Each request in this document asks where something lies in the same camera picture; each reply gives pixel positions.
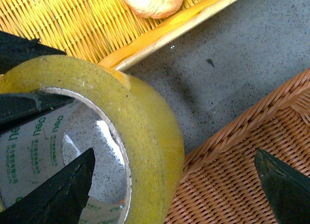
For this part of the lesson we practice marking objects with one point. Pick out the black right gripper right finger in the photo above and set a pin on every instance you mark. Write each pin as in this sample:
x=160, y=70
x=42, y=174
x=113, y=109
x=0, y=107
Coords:
x=287, y=190

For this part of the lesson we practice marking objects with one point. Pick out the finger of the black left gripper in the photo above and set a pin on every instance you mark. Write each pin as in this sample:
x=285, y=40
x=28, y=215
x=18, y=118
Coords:
x=20, y=108
x=15, y=50

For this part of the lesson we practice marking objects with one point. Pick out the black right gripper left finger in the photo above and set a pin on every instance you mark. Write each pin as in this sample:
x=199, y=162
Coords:
x=60, y=199

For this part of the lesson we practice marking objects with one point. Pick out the yellow packing tape roll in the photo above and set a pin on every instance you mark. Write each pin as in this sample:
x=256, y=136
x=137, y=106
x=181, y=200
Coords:
x=148, y=129

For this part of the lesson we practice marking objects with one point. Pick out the brown wicker basket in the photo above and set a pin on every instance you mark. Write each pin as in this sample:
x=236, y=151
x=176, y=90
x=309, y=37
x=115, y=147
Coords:
x=220, y=184

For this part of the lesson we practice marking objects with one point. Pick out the yellow woven basket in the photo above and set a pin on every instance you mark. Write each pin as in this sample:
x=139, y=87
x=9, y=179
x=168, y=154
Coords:
x=105, y=32

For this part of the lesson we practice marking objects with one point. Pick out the toy bread roll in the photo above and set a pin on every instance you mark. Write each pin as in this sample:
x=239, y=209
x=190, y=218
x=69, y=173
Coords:
x=156, y=9

